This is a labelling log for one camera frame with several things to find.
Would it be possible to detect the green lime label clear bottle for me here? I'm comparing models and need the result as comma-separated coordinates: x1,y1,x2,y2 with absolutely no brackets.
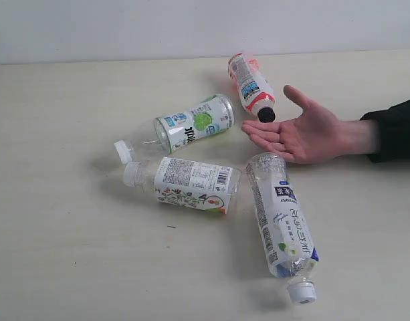
114,94,235,165

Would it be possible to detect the black sleeved forearm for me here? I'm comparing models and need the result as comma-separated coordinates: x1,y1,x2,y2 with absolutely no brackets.
361,100,410,163

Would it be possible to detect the white blue label tall bottle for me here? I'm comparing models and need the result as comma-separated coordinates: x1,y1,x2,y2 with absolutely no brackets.
245,152,319,305

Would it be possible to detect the person's open bare hand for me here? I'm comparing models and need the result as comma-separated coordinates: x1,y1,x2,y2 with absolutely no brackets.
241,85,379,165

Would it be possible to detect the floral label bottle white cap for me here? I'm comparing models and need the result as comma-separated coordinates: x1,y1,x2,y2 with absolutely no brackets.
122,157,241,215

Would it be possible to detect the orange label bottle black cap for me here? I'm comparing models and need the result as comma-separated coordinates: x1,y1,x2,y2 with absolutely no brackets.
228,52,276,123

